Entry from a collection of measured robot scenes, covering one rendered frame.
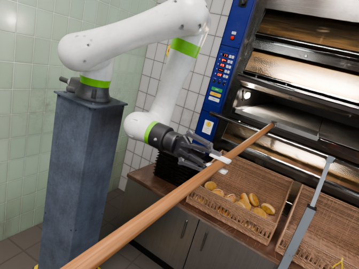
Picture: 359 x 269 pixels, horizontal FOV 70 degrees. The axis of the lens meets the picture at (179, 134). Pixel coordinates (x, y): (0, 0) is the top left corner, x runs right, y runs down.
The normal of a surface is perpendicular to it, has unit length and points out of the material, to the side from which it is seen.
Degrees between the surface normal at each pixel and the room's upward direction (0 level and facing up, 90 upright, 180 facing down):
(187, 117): 90
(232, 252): 90
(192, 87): 90
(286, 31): 70
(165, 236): 90
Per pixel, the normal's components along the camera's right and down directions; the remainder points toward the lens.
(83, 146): -0.44, 0.17
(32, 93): 0.83, 0.36
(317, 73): -0.39, -0.18
